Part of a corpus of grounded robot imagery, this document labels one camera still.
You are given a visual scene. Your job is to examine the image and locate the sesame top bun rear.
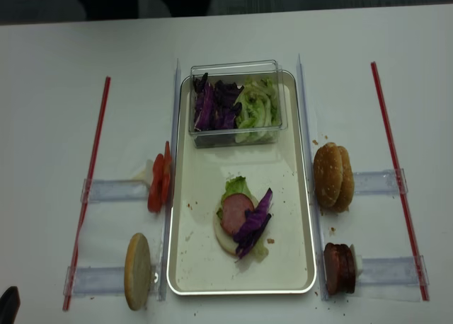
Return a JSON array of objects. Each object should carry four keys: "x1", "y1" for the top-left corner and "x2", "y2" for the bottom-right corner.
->
[{"x1": 333, "y1": 146, "x2": 355, "y2": 212}]

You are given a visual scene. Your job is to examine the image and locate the sesame top bun front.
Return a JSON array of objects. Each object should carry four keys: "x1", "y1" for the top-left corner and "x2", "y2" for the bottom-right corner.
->
[{"x1": 313, "y1": 142, "x2": 343, "y2": 208}]

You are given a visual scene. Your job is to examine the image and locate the red tomato slice rear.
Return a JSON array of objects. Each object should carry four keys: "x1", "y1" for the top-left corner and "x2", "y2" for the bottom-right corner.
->
[{"x1": 161, "y1": 141, "x2": 172, "y2": 204}]

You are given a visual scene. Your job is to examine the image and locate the red tomato slice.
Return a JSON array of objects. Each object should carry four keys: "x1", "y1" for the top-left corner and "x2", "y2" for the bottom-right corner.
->
[
  {"x1": 147, "y1": 154, "x2": 164, "y2": 213},
  {"x1": 161, "y1": 141, "x2": 172, "y2": 204}
]

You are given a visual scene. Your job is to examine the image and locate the shredded green lettuce pile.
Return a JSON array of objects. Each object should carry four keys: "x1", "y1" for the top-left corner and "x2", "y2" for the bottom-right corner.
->
[{"x1": 235, "y1": 76, "x2": 280, "y2": 144}]

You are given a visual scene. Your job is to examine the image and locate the red tomato slice front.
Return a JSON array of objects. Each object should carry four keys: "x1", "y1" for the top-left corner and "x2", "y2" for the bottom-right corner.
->
[{"x1": 147, "y1": 154, "x2": 164, "y2": 213}]

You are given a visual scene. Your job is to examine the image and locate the dark meat patty front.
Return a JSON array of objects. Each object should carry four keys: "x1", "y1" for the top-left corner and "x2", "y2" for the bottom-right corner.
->
[{"x1": 323, "y1": 243, "x2": 348, "y2": 295}]

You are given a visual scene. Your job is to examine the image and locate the white pusher block left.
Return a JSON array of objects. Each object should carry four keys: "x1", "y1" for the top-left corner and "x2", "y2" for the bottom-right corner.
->
[{"x1": 143, "y1": 159, "x2": 154, "y2": 187}]

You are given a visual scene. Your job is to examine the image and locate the clear acrylic rail left vertical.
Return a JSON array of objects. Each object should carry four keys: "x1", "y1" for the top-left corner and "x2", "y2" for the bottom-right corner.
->
[{"x1": 156, "y1": 59, "x2": 181, "y2": 302}]

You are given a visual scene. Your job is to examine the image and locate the white pusher block right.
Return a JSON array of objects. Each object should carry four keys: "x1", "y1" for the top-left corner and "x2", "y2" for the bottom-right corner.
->
[{"x1": 350, "y1": 244, "x2": 363, "y2": 279}]

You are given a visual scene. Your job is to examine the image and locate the shredded purple cabbage pile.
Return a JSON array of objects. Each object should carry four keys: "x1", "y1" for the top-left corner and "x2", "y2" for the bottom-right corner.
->
[{"x1": 193, "y1": 73, "x2": 243, "y2": 132}]

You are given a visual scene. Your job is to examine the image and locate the white pusher block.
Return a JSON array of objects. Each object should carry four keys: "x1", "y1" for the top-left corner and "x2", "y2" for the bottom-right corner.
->
[
  {"x1": 143, "y1": 159, "x2": 154, "y2": 187},
  {"x1": 350, "y1": 244, "x2": 363, "y2": 279}
]

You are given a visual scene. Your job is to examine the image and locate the clear acrylic channel lower left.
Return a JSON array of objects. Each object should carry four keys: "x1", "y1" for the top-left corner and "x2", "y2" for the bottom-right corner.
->
[{"x1": 63, "y1": 267, "x2": 125, "y2": 296}]

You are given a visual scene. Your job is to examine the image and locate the dark meat patty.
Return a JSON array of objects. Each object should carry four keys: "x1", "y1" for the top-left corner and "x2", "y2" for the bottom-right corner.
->
[
  {"x1": 340, "y1": 244, "x2": 356, "y2": 294},
  {"x1": 323, "y1": 243, "x2": 348, "y2": 295}
]

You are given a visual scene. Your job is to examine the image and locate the cream rectangular serving tray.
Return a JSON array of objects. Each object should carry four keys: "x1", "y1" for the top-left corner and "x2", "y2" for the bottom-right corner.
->
[{"x1": 167, "y1": 71, "x2": 316, "y2": 296}]

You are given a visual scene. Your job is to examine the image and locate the green lettuce leaf on bun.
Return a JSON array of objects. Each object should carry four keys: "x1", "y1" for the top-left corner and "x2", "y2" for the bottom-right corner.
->
[{"x1": 220, "y1": 176, "x2": 268, "y2": 262}]

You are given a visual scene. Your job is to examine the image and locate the sesame bun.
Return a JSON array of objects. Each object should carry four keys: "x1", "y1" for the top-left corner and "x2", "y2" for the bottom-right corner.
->
[
  {"x1": 333, "y1": 146, "x2": 355, "y2": 212},
  {"x1": 313, "y1": 142, "x2": 343, "y2": 208}
]

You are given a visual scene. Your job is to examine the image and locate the black object at corner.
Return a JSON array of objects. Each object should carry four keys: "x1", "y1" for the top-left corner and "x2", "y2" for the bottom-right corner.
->
[{"x1": 0, "y1": 286, "x2": 21, "y2": 324}]

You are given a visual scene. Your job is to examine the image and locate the clear acrylic channel lower right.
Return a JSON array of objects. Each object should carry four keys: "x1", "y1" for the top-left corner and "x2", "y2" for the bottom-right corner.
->
[{"x1": 356, "y1": 255, "x2": 429, "y2": 286}]

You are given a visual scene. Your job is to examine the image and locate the red strip right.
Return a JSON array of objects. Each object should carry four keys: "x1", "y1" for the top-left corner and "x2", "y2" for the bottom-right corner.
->
[{"x1": 370, "y1": 62, "x2": 430, "y2": 301}]

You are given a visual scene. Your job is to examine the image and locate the clear plastic vegetable container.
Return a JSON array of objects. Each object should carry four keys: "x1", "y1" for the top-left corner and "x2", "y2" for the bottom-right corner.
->
[{"x1": 188, "y1": 60, "x2": 287, "y2": 149}]

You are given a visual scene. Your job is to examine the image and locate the clear acrylic channel upper left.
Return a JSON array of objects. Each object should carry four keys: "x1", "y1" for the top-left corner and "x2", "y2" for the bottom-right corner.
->
[{"x1": 81, "y1": 179, "x2": 149, "y2": 204}]

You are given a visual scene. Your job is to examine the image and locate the dark meat patty rear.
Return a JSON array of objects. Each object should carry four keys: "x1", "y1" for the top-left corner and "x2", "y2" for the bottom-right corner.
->
[{"x1": 340, "y1": 244, "x2": 356, "y2": 294}]

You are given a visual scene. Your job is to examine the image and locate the pale bun half standing left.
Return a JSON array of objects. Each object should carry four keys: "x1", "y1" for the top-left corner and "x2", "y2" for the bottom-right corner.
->
[{"x1": 124, "y1": 233, "x2": 151, "y2": 311}]

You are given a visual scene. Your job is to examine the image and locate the red strip left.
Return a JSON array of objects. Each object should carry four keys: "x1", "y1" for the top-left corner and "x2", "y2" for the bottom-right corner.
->
[{"x1": 62, "y1": 76, "x2": 111, "y2": 312}]

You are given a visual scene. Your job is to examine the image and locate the purple cabbage strips on bun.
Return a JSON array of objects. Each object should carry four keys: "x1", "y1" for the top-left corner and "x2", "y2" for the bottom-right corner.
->
[{"x1": 233, "y1": 188, "x2": 273, "y2": 259}]

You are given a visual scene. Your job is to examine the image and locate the red strip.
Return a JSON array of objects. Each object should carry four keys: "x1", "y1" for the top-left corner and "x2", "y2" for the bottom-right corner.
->
[
  {"x1": 370, "y1": 62, "x2": 430, "y2": 301},
  {"x1": 62, "y1": 76, "x2": 111, "y2": 312}
]

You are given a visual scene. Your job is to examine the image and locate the bottom bun half on tray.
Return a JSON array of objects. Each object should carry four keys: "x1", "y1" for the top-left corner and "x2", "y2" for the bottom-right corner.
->
[{"x1": 213, "y1": 196, "x2": 258, "y2": 255}]

